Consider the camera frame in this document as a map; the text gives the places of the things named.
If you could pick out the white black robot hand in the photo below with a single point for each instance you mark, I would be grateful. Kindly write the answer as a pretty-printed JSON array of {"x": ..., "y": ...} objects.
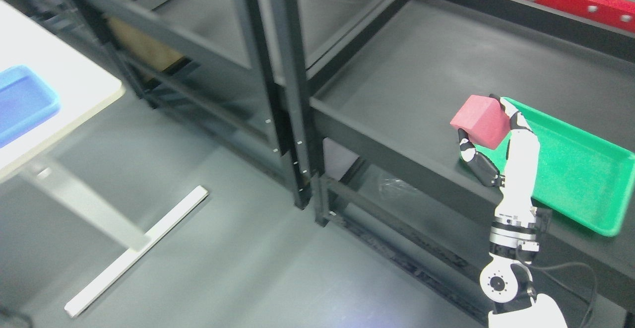
[{"x": 516, "y": 180}]

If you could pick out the pink foam block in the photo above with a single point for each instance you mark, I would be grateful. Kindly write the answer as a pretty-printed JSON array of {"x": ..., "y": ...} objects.
[{"x": 484, "y": 120}]

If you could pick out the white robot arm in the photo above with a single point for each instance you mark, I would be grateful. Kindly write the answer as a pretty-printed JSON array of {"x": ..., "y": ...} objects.
[{"x": 507, "y": 280}]

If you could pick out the green plastic tray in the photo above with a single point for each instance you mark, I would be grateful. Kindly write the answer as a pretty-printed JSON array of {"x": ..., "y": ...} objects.
[{"x": 580, "y": 175}]

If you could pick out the black metal shelf right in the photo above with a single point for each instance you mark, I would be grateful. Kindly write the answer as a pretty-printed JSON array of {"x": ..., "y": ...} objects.
[{"x": 373, "y": 84}]

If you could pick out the black metal shelf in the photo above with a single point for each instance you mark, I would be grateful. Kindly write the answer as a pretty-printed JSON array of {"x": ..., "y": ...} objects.
[
  {"x": 226, "y": 83},
  {"x": 373, "y": 84}
]

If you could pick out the black metal shelf left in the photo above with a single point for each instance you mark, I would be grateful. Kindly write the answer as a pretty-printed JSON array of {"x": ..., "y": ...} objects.
[{"x": 226, "y": 83}]

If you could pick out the blue plastic tray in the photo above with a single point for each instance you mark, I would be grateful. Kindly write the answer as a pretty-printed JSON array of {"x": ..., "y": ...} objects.
[{"x": 26, "y": 101}]

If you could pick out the crumpled clear plastic bag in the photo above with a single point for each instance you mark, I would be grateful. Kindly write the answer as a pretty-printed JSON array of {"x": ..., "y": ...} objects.
[{"x": 395, "y": 190}]

